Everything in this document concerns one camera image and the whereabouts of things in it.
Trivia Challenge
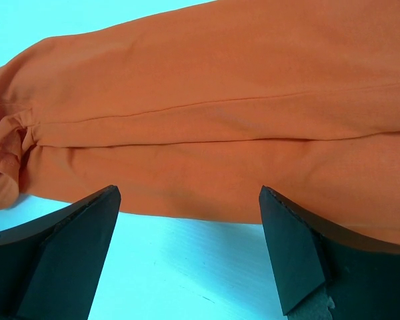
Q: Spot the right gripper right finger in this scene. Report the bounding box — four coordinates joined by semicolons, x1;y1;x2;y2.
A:
259;187;400;319

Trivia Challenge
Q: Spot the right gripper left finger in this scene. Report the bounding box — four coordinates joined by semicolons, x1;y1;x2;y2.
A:
0;185;121;319

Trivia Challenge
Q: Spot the orange t shirt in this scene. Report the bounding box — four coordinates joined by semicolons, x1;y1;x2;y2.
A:
0;1;400;245

